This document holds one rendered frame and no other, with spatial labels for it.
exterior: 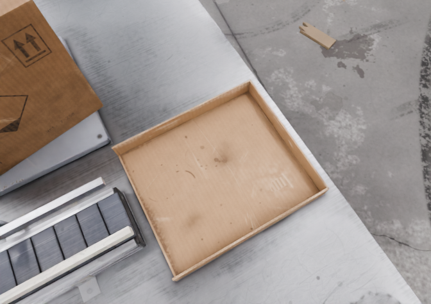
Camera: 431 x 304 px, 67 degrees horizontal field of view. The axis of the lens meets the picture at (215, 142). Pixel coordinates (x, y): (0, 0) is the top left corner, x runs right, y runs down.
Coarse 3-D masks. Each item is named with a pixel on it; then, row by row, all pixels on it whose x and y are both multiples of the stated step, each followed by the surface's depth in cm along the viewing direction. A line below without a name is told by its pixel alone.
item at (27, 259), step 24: (72, 216) 54; (96, 216) 54; (120, 216) 54; (24, 240) 53; (48, 240) 53; (72, 240) 52; (96, 240) 52; (0, 264) 51; (24, 264) 51; (48, 264) 51; (0, 288) 50
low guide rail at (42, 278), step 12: (108, 240) 49; (120, 240) 50; (84, 252) 48; (96, 252) 49; (60, 264) 48; (72, 264) 48; (36, 276) 47; (48, 276) 47; (24, 288) 46; (0, 300) 46; (12, 300) 47
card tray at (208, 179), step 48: (240, 96) 68; (144, 144) 64; (192, 144) 64; (240, 144) 63; (288, 144) 62; (144, 192) 60; (192, 192) 60; (240, 192) 60; (288, 192) 59; (192, 240) 56; (240, 240) 53
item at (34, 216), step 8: (88, 184) 48; (96, 184) 48; (104, 184) 48; (72, 192) 47; (80, 192) 47; (88, 192) 48; (56, 200) 47; (64, 200) 47; (72, 200) 47; (40, 208) 46; (48, 208) 46; (56, 208) 47; (24, 216) 46; (32, 216) 46; (40, 216) 46; (8, 224) 46; (16, 224) 45; (24, 224) 46; (0, 232) 45; (8, 232) 45
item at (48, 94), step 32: (0, 0) 41; (32, 0) 42; (0, 32) 42; (32, 32) 44; (0, 64) 45; (32, 64) 48; (64, 64) 52; (0, 96) 48; (32, 96) 52; (64, 96) 57; (96, 96) 62; (0, 128) 52; (32, 128) 57; (64, 128) 63; (0, 160) 58
